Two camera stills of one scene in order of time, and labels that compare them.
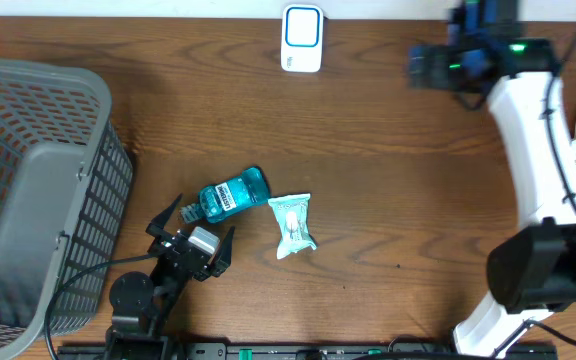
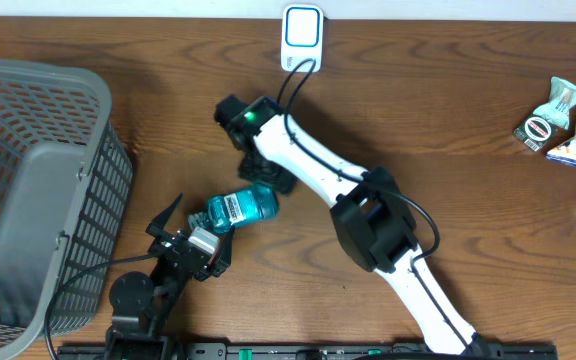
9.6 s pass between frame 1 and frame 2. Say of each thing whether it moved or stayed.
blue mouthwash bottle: moved
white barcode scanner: stayed
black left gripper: stayed
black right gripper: moved
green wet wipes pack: moved
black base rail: stayed
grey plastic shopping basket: stayed
